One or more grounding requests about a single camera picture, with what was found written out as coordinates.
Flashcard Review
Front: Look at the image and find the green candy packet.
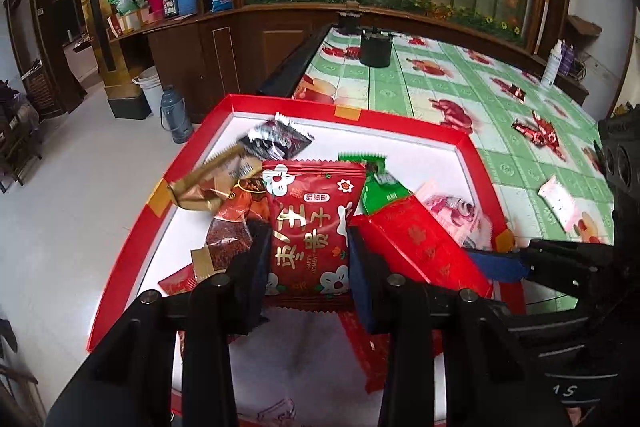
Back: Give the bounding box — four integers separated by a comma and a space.
338, 153, 411, 215

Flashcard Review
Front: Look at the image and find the black round container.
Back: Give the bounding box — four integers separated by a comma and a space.
359, 27, 394, 68

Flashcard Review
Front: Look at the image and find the red tray box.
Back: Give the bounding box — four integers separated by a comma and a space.
87, 95, 514, 426

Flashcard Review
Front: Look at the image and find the white bucket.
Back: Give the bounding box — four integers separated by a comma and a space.
132, 66, 163, 118

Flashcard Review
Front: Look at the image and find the white spray bottle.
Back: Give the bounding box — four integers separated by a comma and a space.
540, 39, 564, 89

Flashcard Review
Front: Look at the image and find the gold brown snack packet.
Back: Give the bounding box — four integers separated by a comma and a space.
169, 144, 262, 212

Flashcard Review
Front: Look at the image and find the green patterned tablecloth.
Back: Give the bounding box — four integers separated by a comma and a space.
293, 28, 614, 246

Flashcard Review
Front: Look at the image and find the red foil snack packet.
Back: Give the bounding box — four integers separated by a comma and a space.
350, 196, 494, 298

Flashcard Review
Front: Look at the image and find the small red snack packet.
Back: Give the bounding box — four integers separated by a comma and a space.
491, 77, 526, 103

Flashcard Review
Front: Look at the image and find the pink white snack packet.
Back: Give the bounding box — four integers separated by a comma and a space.
418, 194, 492, 251

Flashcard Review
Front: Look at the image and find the red flower snack packet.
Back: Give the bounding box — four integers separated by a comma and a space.
511, 110, 566, 161

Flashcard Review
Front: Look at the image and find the large red jujube packet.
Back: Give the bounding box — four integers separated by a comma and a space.
262, 160, 366, 300

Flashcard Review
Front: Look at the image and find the black snack packet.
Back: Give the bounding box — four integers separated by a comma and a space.
238, 113, 314, 160

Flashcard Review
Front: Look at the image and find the grey thermos on floor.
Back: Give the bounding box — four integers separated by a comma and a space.
160, 86, 194, 144

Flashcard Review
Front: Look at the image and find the purple bottle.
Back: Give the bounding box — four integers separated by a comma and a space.
559, 41, 575, 76

